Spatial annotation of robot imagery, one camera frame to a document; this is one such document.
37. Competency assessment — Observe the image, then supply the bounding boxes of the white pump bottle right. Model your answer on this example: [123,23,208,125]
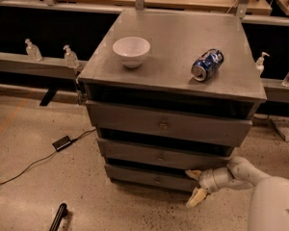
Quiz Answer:
[255,52,269,74]

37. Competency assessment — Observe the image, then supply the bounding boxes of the grey bottom drawer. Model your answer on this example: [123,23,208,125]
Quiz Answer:
[105,164,198,193]

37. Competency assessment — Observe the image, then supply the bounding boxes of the grey block on floor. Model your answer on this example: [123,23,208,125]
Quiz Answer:
[273,119,289,141]

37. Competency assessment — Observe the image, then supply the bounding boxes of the black power cable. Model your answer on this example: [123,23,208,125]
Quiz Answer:
[0,128,97,191]

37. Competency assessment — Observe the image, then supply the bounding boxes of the crushed blue soda can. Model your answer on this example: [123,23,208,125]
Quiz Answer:
[191,49,223,82]

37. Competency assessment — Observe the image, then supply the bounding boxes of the grey middle drawer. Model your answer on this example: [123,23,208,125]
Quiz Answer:
[97,139,229,169]

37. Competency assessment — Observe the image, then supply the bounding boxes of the grey metal shelf rail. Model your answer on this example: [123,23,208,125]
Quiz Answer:
[0,52,74,79]

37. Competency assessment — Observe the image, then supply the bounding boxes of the grey wooden drawer cabinet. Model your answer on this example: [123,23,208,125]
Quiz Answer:
[77,9,268,197]

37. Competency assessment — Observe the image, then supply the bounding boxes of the grey top drawer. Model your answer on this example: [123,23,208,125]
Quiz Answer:
[86,101,252,147]

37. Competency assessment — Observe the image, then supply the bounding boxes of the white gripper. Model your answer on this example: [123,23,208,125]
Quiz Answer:
[185,167,233,208]

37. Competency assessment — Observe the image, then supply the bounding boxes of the clear pump bottle far left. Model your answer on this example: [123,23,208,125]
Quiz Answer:
[25,38,42,62]

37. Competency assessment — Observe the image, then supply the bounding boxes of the black cylindrical handle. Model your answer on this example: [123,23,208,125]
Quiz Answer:
[49,203,67,231]

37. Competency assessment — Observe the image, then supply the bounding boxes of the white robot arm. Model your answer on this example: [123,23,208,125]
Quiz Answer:
[185,157,289,231]

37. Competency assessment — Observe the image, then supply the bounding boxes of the clear pump bottle near cabinet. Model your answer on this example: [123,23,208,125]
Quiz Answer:
[64,45,79,68]

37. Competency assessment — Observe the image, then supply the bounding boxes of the grey drawer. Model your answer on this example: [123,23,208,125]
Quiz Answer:
[86,101,252,147]
[105,164,198,193]
[97,139,229,169]

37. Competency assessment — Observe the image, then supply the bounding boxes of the black power adapter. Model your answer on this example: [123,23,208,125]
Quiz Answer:
[52,136,71,151]

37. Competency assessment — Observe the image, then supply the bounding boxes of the white ceramic bowl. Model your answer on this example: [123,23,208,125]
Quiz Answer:
[113,37,150,68]

